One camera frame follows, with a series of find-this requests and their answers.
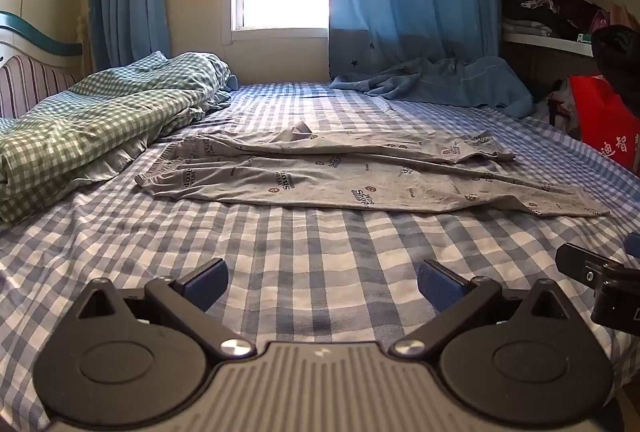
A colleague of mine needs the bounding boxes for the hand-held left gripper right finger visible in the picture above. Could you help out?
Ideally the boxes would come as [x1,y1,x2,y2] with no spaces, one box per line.
[390,259,584,359]

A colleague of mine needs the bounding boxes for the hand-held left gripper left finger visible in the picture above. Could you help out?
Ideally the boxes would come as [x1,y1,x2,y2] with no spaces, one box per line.
[64,258,256,360]

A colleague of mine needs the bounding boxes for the grey printed pants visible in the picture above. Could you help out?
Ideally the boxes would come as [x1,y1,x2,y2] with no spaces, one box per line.
[135,121,612,219]

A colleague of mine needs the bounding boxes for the blue checked bed sheet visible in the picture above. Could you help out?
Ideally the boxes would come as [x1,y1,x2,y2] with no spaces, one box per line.
[0,82,640,432]

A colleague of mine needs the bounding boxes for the red bag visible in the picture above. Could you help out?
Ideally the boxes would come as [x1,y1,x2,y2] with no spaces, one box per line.
[569,74,640,175]

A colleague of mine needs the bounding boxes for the green checked duvet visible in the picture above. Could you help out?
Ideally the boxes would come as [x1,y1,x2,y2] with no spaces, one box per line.
[0,52,233,227]

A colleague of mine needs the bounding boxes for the crumpled blue cloth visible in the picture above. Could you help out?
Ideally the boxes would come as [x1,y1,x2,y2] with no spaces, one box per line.
[330,56,536,119]

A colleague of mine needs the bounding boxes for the pile of dark clothes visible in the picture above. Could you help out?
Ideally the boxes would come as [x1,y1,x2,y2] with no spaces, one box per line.
[501,0,640,43]

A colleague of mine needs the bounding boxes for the striped padded headboard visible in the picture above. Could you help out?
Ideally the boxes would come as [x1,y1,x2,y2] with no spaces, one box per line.
[0,10,86,120]

